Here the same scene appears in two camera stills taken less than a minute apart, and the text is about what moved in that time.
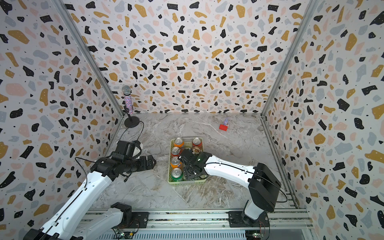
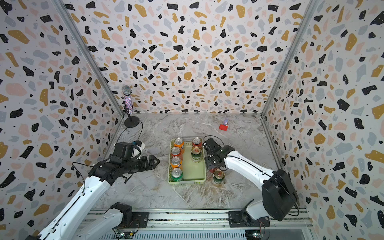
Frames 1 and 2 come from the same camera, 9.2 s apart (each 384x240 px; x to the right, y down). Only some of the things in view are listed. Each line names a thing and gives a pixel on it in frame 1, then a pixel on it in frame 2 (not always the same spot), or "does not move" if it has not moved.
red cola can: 197,141 does not move
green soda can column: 196,150 does not move
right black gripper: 186,173 → 207,164
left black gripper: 143,163 does not move
